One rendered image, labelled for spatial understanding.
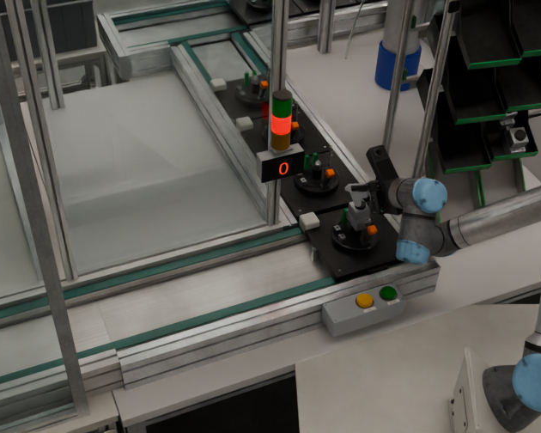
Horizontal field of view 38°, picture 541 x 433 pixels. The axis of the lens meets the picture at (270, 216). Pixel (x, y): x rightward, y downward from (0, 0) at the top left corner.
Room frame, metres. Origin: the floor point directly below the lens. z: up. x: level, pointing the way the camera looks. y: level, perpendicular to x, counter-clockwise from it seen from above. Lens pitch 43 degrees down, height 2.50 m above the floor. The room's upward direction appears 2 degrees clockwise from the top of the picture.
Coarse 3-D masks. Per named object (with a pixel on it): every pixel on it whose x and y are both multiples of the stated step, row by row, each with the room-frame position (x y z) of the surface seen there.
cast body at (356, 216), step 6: (354, 204) 1.59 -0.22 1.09; (366, 204) 1.59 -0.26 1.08; (348, 210) 1.60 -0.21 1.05; (354, 210) 1.57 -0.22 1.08; (360, 210) 1.57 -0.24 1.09; (366, 210) 1.57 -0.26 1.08; (348, 216) 1.59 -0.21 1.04; (354, 216) 1.56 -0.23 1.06; (360, 216) 1.56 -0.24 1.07; (366, 216) 1.57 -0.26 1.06; (354, 222) 1.56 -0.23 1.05; (360, 222) 1.55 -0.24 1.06; (366, 222) 1.56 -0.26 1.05; (354, 228) 1.56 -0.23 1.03; (360, 228) 1.55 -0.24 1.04; (366, 228) 1.56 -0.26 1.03
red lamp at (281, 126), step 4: (272, 116) 1.60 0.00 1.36; (272, 120) 1.60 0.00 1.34; (276, 120) 1.59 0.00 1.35; (280, 120) 1.59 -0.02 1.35; (284, 120) 1.59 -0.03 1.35; (288, 120) 1.59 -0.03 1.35; (272, 124) 1.60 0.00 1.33; (276, 124) 1.59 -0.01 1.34; (280, 124) 1.59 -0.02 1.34; (284, 124) 1.59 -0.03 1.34; (288, 124) 1.59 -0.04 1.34; (272, 128) 1.60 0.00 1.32; (276, 128) 1.59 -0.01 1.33; (280, 128) 1.59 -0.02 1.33; (284, 128) 1.59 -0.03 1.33; (288, 128) 1.60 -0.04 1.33; (276, 132) 1.59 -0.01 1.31; (280, 132) 1.59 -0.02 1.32; (284, 132) 1.59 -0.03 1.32; (288, 132) 1.60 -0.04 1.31
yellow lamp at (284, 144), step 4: (272, 132) 1.60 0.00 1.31; (272, 136) 1.60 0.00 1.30; (276, 136) 1.59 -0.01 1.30; (280, 136) 1.59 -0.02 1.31; (284, 136) 1.59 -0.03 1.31; (288, 136) 1.60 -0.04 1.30; (272, 140) 1.60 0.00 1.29; (276, 140) 1.59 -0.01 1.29; (280, 140) 1.59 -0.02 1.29; (284, 140) 1.59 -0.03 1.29; (288, 140) 1.60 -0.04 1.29; (272, 144) 1.60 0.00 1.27; (276, 144) 1.59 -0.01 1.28; (280, 144) 1.59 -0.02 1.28; (284, 144) 1.59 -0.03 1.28; (288, 144) 1.60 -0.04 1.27; (276, 148) 1.59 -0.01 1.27; (280, 148) 1.59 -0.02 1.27; (284, 148) 1.59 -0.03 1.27; (288, 148) 1.60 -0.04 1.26
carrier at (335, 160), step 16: (320, 160) 1.92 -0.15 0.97; (336, 160) 1.92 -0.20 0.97; (304, 176) 1.81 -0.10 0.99; (320, 176) 1.81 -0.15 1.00; (336, 176) 1.82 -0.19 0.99; (352, 176) 1.85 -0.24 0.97; (288, 192) 1.76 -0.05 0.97; (304, 192) 1.76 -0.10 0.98; (320, 192) 1.75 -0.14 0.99; (336, 192) 1.77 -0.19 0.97; (304, 208) 1.69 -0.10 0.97; (320, 208) 1.70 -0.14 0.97; (336, 208) 1.71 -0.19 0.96
